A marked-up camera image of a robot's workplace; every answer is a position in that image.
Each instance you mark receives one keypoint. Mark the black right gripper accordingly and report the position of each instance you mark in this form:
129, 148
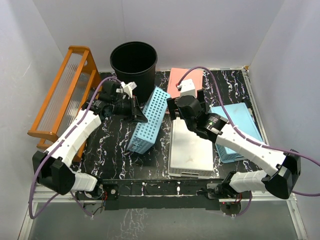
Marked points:
172, 108

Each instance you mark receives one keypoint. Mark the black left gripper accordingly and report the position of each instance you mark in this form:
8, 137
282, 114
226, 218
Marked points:
135, 112

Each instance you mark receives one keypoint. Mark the small blue perforated basket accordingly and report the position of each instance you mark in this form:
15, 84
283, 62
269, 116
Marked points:
145, 133

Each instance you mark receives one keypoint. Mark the pink perforated plastic basket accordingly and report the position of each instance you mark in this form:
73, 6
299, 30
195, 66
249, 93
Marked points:
177, 73

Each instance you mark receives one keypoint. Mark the black plastic bucket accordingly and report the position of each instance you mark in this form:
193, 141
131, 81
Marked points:
136, 61

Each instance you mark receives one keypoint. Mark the large blue perforated basket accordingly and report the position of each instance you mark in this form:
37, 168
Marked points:
242, 117

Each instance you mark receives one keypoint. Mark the white perforated plastic basket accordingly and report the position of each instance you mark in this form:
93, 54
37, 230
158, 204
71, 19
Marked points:
189, 155

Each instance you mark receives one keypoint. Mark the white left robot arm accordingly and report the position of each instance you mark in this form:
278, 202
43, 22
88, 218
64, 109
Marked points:
52, 167

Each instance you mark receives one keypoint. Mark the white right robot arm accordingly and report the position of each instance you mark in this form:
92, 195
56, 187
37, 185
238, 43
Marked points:
279, 169

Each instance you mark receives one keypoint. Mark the orange wooden rack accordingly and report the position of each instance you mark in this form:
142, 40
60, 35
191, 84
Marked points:
76, 77

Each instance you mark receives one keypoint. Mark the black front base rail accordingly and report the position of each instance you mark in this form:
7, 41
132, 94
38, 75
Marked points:
183, 193

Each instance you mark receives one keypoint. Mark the aluminium frame profile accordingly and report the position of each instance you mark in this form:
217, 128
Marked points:
172, 209

